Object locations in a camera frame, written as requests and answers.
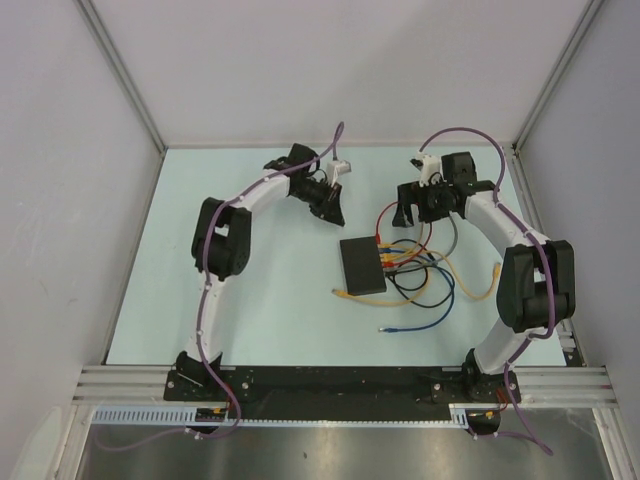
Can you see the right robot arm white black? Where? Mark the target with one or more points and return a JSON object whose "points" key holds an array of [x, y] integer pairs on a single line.
{"points": [[536, 286]]}

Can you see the left aluminium corner post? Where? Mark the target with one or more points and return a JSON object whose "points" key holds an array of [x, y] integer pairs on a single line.
{"points": [[115, 62]]}

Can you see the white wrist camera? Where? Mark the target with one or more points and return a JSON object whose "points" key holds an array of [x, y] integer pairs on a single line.
{"points": [[428, 166], [335, 168]]}

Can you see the aluminium front rail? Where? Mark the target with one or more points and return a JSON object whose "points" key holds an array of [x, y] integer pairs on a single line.
{"points": [[533, 387]]}

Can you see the aluminium corner post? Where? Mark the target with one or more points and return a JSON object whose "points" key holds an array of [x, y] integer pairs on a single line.
{"points": [[115, 62], [561, 66]]}

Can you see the slotted cable duct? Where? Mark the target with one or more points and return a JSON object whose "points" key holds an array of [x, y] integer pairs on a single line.
{"points": [[192, 416]]}

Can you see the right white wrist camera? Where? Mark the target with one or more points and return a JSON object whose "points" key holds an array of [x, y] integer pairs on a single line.
{"points": [[428, 166]]}

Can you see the right aluminium corner post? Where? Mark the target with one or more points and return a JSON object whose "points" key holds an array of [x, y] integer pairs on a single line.
{"points": [[561, 66]]}

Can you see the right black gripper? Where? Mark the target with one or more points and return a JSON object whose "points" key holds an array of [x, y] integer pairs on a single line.
{"points": [[408, 194]]}

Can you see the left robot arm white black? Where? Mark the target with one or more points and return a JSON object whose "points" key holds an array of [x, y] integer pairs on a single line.
{"points": [[221, 245]]}

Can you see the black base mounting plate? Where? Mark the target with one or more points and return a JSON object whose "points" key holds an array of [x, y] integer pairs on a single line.
{"points": [[351, 391]]}

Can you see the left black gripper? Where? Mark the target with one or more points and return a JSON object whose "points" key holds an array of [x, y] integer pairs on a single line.
{"points": [[328, 206]]}

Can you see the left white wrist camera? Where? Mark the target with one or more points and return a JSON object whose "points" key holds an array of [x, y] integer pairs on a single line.
{"points": [[335, 168]]}

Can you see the black network switch box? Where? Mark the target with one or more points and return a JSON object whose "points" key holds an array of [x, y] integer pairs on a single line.
{"points": [[362, 267]]}

